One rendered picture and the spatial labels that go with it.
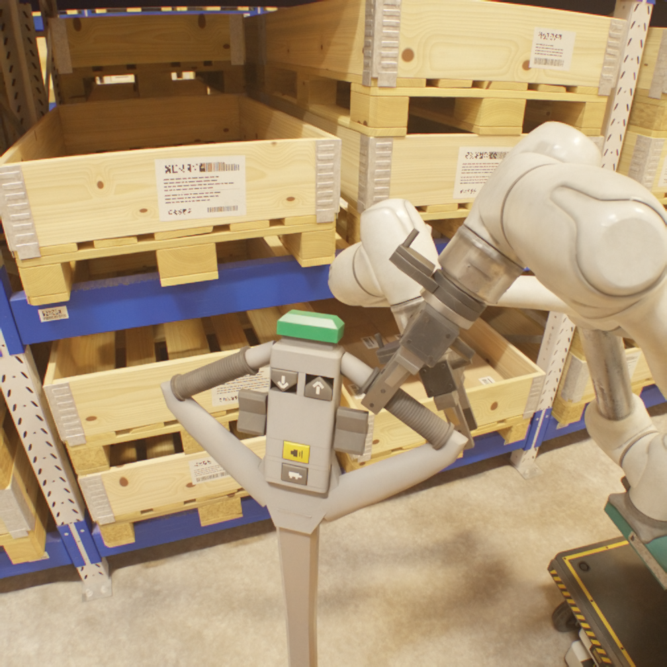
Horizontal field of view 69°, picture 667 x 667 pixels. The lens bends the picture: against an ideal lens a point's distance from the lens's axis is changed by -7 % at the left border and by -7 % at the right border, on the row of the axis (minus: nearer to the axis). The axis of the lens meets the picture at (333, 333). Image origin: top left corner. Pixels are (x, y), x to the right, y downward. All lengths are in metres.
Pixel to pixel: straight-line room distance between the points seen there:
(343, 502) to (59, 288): 0.90
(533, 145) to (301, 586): 0.73
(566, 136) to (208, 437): 0.60
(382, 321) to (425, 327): 2.00
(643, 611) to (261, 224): 1.58
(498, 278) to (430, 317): 0.09
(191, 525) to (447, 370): 1.41
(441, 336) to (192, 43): 2.10
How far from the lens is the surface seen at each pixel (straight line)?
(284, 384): 0.67
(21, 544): 1.94
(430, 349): 0.59
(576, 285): 0.42
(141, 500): 1.77
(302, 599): 0.95
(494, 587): 2.16
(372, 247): 0.78
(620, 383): 1.49
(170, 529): 2.00
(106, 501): 1.76
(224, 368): 0.71
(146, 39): 2.49
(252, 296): 1.47
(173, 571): 2.16
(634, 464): 1.63
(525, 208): 0.47
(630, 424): 1.62
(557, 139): 0.60
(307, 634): 1.05
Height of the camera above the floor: 1.74
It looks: 31 degrees down
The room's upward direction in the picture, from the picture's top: 1 degrees clockwise
